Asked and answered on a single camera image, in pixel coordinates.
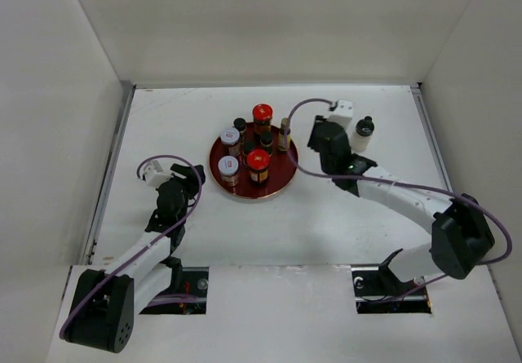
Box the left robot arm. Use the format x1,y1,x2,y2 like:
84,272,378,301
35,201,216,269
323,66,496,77
59,157,206,353

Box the black cap dark bottle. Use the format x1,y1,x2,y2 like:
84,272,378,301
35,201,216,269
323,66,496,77
350,116,375,153

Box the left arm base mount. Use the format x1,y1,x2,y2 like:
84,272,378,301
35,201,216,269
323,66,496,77
141,257,210,316

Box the beige cap yellow bottle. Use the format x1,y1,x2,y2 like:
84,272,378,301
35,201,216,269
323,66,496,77
277,117,292,153

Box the purple cable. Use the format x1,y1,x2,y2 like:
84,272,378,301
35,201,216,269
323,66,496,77
285,98,513,303
58,154,206,338

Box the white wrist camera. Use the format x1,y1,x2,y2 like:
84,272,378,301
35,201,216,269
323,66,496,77
142,160,171,188
327,100,354,130

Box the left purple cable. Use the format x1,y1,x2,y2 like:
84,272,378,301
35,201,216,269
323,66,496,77
58,154,206,338

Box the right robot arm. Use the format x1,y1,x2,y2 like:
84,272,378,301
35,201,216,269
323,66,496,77
308,116,494,294

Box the small black cap spice bottle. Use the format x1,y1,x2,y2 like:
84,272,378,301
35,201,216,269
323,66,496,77
233,117,247,144

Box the red lid sauce jar back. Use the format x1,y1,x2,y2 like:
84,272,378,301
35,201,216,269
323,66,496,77
252,104,273,136

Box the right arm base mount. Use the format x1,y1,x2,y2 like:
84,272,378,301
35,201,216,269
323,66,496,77
352,250,431,314

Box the white lid pink jar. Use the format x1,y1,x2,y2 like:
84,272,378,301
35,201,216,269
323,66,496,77
218,155,240,188

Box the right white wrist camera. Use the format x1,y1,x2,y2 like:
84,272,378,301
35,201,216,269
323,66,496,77
327,100,354,130

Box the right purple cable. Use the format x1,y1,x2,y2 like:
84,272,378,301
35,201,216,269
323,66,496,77
285,98,513,303

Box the red lid sauce jar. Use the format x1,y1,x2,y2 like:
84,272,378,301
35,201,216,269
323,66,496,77
252,104,273,136
246,149,270,184

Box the red round tray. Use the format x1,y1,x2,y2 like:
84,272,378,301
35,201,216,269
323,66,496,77
209,125,299,200

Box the white lid dark jar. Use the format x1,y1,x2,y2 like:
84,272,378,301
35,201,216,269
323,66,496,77
219,127,241,157

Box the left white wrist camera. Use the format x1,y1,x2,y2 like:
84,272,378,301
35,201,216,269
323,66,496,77
142,160,171,188

